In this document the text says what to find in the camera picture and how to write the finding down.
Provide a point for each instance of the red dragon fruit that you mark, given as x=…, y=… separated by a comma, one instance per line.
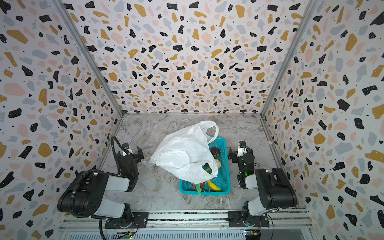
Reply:
x=200, y=188

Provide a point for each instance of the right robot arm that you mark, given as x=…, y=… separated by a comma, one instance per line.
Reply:
x=274, y=190

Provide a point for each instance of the yellow banana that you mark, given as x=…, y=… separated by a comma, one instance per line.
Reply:
x=213, y=186

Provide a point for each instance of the teal plastic basket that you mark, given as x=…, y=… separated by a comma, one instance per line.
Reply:
x=223, y=178

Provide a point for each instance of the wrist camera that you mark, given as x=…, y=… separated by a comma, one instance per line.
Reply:
x=242, y=149
x=126, y=149

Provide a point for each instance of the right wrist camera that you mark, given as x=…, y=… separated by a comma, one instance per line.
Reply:
x=242, y=149

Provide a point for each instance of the dark avocado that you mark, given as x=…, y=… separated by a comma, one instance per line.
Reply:
x=215, y=152

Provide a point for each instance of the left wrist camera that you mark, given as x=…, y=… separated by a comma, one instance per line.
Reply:
x=126, y=149

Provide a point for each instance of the white plastic bag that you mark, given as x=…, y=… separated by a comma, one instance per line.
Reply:
x=186, y=154

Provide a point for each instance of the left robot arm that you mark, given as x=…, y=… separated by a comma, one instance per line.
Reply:
x=85, y=196

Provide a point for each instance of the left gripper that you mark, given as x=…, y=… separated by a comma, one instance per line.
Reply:
x=133, y=156

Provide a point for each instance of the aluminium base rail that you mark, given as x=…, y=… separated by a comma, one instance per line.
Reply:
x=288, y=224

